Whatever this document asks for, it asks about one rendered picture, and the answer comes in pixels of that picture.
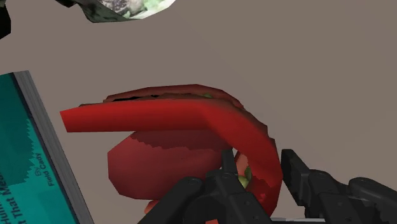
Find dark patterned bowl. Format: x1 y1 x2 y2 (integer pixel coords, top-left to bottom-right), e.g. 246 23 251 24
55 0 177 24

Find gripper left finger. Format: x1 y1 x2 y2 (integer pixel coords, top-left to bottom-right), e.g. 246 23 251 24
137 148 274 224

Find teal book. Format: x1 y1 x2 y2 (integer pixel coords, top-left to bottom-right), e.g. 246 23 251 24
0 70 95 224

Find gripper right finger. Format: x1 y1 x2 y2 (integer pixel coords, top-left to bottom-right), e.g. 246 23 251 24
280 148 397 224

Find red bowl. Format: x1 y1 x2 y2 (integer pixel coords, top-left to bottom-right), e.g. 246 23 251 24
59 83 284 224

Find black object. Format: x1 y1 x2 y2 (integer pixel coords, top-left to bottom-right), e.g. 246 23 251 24
0 4 12 40

